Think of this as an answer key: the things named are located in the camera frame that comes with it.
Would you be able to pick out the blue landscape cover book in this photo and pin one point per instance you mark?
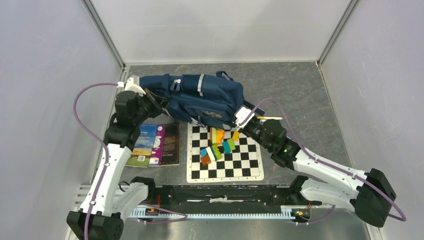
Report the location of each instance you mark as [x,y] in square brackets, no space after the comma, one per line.
[141,153]

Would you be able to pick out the small yellow toy block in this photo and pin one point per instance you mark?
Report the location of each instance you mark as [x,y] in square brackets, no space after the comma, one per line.
[235,136]

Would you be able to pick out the purple book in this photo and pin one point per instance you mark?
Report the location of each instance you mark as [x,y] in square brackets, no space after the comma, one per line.
[157,149]

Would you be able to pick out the black hardcover book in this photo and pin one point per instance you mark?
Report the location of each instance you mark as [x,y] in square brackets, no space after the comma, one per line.
[171,145]

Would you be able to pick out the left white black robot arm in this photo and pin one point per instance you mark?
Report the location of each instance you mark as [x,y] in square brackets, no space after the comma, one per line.
[102,215]

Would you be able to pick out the navy blue backpack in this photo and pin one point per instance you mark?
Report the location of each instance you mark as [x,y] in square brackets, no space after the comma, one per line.
[202,99]

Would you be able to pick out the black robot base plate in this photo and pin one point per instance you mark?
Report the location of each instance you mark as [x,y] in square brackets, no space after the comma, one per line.
[227,199]

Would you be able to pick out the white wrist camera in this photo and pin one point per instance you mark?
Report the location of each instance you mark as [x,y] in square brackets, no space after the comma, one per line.
[243,116]
[131,84]

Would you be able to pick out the aluminium frame rail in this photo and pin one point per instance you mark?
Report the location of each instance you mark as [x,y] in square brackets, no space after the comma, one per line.
[291,213]

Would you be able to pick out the yellow tipped white marker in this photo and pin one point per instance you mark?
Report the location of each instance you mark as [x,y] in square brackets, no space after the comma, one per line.
[270,118]

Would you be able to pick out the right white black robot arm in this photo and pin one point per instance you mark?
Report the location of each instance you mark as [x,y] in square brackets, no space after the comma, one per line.
[368,194]

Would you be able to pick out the brown orange toy block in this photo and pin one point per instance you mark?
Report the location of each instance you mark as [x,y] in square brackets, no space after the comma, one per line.
[205,160]

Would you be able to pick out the teal toy block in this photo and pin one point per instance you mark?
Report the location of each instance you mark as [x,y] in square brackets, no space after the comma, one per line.
[226,147]

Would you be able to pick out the black and white chessboard mat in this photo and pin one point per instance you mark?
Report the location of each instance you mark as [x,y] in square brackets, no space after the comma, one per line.
[244,163]

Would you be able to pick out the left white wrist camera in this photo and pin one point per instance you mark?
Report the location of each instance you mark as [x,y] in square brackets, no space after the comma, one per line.
[131,84]

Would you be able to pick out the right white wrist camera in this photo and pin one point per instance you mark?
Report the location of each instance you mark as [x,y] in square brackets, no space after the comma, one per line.
[243,116]

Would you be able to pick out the light blue toy block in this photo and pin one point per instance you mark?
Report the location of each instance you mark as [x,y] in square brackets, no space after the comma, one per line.
[203,152]

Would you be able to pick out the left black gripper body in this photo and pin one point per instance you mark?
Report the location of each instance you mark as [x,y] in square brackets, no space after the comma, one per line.
[151,108]

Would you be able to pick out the yellow green toy block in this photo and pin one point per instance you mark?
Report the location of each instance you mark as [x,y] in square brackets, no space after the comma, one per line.
[213,135]

